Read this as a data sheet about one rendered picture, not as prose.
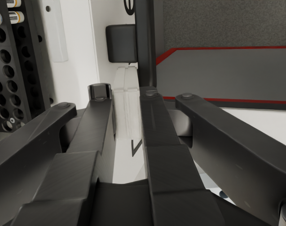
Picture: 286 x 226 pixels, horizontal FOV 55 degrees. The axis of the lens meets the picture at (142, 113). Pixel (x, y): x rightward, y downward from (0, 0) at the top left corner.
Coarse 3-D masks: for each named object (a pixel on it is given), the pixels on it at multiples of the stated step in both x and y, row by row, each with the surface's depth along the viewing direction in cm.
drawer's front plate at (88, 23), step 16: (80, 0) 18; (96, 0) 19; (112, 0) 21; (80, 16) 18; (96, 16) 19; (112, 16) 21; (128, 16) 25; (80, 32) 19; (96, 32) 19; (80, 48) 19; (96, 48) 19; (80, 64) 20; (96, 64) 19; (112, 64) 22; (128, 64) 25; (80, 80) 20; (96, 80) 20; (112, 80) 22; (128, 144) 26; (128, 160) 27; (128, 176) 27
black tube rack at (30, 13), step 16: (32, 16) 27; (0, 32) 28; (16, 32) 27; (32, 32) 27; (32, 48) 27; (32, 64) 28; (0, 80) 26; (32, 80) 29; (0, 96) 31; (16, 96) 30; (32, 96) 29; (48, 96) 30; (0, 112) 28; (32, 112) 30; (0, 128) 28
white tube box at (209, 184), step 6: (204, 174) 39; (204, 180) 37; (210, 180) 37; (204, 186) 36; (210, 186) 36; (216, 186) 35; (216, 192) 35; (222, 192) 37; (228, 198) 35; (234, 204) 35
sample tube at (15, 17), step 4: (12, 12) 25; (16, 12) 26; (20, 12) 26; (0, 16) 24; (12, 16) 25; (16, 16) 25; (20, 16) 26; (0, 20) 24; (12, 20) 25; (16, 20) 25; (20, 20) 26
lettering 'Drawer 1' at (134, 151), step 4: (124, 0) 23; (128, 0) 24; (124, 4) 23; (132, 8) 25; (128, 12) 24; (132, 12) 25; (132, 140) 27; (132, 144) 27; (140, 144) 30; (132, 148) 27; (136, 148) 29; (132, 152) 28; (132, 156) 28
